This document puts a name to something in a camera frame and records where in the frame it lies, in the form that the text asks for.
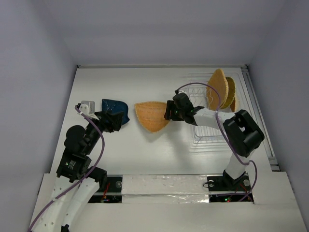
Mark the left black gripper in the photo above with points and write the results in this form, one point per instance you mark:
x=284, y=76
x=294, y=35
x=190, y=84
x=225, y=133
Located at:
x=115, y=118

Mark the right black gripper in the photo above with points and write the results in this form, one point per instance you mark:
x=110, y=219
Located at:
x=172, y=110

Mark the dark blue plate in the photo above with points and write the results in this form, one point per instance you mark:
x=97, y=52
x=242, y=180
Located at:
x=115, y=107

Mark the triangular woven orange plate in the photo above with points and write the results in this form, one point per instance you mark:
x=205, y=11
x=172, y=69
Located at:
x=151, y=115

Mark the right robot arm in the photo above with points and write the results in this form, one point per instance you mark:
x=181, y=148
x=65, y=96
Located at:
x=240, y=131

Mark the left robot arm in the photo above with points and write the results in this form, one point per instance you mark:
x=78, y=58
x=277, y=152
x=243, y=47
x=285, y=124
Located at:
x=76, y=179

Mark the small orange woven plate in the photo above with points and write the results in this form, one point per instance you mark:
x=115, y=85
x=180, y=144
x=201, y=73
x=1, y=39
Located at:
x=235, y=104

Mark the yellow round woven plate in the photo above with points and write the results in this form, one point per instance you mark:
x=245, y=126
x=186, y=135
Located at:
x=231, y=93

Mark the white foam front board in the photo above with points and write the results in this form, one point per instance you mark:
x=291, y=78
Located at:
x=274, y=210

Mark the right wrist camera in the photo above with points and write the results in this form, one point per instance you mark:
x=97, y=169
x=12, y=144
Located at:
x=180, y=91

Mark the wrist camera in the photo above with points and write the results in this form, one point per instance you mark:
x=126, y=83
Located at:
x=87, y=107
x=180, y=91

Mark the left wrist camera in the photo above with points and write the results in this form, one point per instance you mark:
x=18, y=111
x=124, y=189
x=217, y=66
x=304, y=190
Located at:
x=87, y=107

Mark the white wire dish rack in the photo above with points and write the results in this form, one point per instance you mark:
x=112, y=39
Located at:
x=198, y=96

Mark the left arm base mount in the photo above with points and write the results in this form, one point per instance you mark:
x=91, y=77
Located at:
x=111, y=192

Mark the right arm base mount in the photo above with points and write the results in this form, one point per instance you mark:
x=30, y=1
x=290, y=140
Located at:
x=220, y=192

